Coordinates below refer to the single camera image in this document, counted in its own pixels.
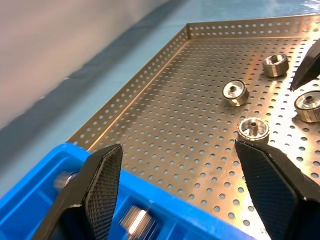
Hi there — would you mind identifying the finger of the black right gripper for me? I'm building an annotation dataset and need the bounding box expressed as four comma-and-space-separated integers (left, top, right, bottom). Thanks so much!
289, 37, 320, 92

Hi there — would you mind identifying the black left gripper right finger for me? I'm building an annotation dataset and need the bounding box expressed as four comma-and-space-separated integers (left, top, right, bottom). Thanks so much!
234, 138, 320, 240

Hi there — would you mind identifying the silver metal roller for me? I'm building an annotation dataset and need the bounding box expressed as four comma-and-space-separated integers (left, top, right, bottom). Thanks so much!
262, 53, 290, 78
237, 117, 271, 142
293, 90, 320, 124
222, 79, 250, 107
119, 205, 158, 238
53, 170, 79, 191

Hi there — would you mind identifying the blue plastic tray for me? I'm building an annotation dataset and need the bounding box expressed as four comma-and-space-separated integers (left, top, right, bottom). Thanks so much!
0, 141, 273, 240

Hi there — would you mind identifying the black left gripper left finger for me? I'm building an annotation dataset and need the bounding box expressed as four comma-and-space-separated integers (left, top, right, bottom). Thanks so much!
31, 143, 124, 240

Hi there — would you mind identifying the perforated steel tray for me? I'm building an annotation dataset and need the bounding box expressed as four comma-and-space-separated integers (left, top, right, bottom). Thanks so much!
65, 14, 320, 240

